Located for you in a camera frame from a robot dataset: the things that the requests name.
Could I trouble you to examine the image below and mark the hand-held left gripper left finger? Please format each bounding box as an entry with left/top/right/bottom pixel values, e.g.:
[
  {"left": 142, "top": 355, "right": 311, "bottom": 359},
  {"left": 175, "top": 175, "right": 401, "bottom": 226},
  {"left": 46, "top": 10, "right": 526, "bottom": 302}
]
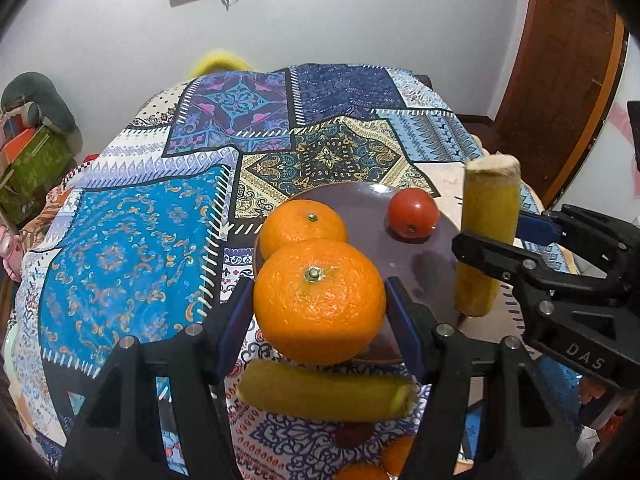
[{"left": 57, "top": 276, "right": 256, "bottom": 480}]

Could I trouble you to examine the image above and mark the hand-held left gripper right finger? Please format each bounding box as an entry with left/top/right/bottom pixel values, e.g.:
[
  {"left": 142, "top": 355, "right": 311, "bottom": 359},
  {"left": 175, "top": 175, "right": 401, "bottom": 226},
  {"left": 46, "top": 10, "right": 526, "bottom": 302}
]
[{"left": 384, "top": 276, "right": 597, "bottom": 480}]

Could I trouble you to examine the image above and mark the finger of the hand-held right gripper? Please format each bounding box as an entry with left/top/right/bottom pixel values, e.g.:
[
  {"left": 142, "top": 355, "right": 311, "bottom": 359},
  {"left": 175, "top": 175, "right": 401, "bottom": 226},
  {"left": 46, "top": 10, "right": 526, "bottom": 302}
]
[
  {"left": 451, "top": 229, "right": 557, "bottom": 311},
  {"left": 516, "top": 204, "right": 632, "bottom": 273}
]

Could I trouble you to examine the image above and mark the yellow corn cob piece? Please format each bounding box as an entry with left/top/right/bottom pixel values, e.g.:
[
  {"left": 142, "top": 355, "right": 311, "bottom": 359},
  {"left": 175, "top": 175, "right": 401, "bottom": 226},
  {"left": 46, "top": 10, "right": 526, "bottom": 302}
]
[
  {"left": 453, "top": 154, "right": 521, "bottom": 318},
  {"left": 237, "top": 358, "right": 417, "bottom": 422}
]

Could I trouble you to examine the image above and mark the purple plate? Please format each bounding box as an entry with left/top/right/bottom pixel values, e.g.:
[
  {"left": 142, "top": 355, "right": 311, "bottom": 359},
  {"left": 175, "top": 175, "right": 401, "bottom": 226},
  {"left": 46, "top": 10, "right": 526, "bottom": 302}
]
[{"left": 253, "top": 182, "right": 466, "bottom": 366}]

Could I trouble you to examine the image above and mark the large orange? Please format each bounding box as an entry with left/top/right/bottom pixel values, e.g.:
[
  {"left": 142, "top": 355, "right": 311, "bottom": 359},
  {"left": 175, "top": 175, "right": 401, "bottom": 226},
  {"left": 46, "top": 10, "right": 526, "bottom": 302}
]
[{"left": 253, "top": 238, "right": 387, "bottom": 366}]

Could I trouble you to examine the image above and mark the person's right hand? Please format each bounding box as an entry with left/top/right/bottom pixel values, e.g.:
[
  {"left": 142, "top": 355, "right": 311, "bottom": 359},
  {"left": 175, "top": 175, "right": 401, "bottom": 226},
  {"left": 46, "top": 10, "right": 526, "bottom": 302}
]
[{"left": 579, "top": 376, "right": 626, "bottom": 431}]

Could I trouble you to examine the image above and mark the red tomato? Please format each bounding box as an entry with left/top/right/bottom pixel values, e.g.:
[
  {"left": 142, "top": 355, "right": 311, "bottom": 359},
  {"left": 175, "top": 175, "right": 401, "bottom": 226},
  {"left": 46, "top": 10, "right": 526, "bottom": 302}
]
[
  {"left": 332, "top": 422, "right": 376, "bottom": 450},
  {"left": 388, "top": 188, "right": 440, "bottom": 239}
]

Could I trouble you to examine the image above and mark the patterned patchwork tablecloth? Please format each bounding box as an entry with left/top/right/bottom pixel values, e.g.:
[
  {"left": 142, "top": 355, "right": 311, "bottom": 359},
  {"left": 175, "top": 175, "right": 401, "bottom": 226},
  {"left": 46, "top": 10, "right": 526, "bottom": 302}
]
[{"left": 2, "top": 62, "right": 591, "bottom": 480}]

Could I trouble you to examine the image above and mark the brown wooden door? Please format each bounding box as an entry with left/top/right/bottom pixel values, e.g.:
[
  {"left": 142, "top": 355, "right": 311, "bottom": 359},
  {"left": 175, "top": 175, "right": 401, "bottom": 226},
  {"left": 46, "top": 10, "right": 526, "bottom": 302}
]
[{"left": 492, "top": 0, "right": 629, "bottom": 208}]

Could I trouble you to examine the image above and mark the pink item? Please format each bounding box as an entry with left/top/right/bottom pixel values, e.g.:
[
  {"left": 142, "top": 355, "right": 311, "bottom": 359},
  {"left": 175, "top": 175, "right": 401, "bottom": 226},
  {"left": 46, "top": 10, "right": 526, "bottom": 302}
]
[{"left": 0, "top": 224, "right": 24, "bottom": 282}]

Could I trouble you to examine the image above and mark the green and orange box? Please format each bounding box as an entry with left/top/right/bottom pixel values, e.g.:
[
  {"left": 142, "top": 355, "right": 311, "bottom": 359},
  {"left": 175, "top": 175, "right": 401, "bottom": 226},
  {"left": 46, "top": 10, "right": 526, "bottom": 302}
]
[{"left": 0, "top": 124, "right": 77, "bottom": 227}]

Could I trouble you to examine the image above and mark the yellow plush item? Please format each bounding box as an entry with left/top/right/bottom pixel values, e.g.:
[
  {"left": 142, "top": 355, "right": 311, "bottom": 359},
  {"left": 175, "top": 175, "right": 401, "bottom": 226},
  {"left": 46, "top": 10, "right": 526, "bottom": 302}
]
[{"left": 186, "top": 49, "right": 257, "bottom": 80}]

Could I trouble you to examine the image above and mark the grey cushion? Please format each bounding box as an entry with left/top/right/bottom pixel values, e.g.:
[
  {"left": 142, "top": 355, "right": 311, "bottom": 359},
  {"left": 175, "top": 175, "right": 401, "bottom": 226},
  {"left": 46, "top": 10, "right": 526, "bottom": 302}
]
[{"left": 1, "top": 72, "right": 83, "bottom": 153}]

